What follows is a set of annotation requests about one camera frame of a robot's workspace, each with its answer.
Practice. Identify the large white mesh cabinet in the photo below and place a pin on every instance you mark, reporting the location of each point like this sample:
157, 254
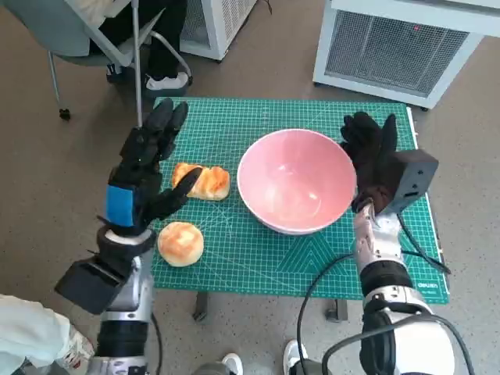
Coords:
390, 51

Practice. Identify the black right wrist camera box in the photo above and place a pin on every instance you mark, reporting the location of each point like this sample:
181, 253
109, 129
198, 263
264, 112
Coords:
414, 176

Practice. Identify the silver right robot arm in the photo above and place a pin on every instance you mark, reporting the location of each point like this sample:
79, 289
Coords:
383, 250

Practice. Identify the round toy bread bun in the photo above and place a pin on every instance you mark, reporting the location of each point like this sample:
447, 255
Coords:
179, 244

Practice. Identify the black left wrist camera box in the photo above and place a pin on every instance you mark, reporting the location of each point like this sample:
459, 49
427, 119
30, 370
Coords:
90, 285

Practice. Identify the pink bowl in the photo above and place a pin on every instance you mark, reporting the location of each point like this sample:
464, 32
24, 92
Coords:
297, 183

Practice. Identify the green cutting mat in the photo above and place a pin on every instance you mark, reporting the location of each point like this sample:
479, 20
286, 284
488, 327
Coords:
242, 265

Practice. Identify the small white mesh cabinet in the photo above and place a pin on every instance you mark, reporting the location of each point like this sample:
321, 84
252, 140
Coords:
224, 23

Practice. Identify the grey table leg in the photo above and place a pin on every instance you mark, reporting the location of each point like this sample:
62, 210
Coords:
201, 306
338, 310

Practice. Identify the long twisted toy bread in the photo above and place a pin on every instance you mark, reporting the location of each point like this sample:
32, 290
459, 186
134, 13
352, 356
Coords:
213, 183

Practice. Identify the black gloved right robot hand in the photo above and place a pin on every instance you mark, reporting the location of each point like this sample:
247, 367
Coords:
369, 156

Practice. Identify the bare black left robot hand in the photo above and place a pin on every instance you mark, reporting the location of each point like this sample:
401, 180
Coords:
144, 172

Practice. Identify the grey office chair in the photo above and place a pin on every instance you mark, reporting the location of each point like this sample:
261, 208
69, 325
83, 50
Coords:
51, 31

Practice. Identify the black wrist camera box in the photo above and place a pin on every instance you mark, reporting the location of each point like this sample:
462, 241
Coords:
90, 285
414, 176

